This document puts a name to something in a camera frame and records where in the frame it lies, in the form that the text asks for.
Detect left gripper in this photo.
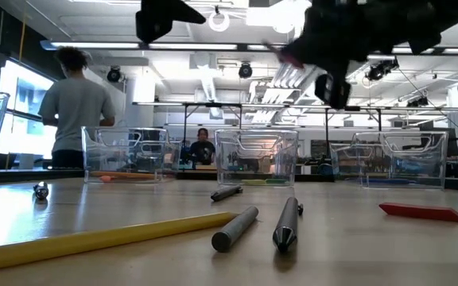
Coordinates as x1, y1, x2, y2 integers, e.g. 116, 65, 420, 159
135, 0, 207, 45

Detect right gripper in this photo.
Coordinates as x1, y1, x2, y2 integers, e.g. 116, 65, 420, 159
282, 0, 413, 110

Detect blue pen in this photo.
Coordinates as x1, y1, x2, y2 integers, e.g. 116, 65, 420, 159
366, 178, 413, 187

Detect slim black pen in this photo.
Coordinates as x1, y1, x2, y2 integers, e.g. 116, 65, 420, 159
210, 184, 244, 203

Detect grey marker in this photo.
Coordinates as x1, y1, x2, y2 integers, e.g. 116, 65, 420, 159
272, 195, 305, 254
210, 205, 260, 254

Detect orange pencil pink eraser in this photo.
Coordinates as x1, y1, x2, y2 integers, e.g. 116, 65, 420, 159
89, 170, 159, 180

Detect red eraser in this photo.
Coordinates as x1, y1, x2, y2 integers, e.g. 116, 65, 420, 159
378, 202, 458, 224

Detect dark purple pen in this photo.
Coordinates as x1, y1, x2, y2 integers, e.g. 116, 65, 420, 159
33, 181, 50, 201

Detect yellow pencil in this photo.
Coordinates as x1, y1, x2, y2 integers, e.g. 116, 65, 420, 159
0, 211, 239, 275

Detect white ceiling ducts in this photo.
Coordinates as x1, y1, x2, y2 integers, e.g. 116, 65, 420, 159
248, 59, 325, 125

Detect person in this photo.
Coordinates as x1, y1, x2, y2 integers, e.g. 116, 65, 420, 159
37, 46, 117, 170
188, 127, 217, 166

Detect large window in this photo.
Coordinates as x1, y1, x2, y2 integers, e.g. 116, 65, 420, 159
0, 58, 57, 160

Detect black background stand frame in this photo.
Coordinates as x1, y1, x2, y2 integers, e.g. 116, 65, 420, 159
182, 102, 243, 168

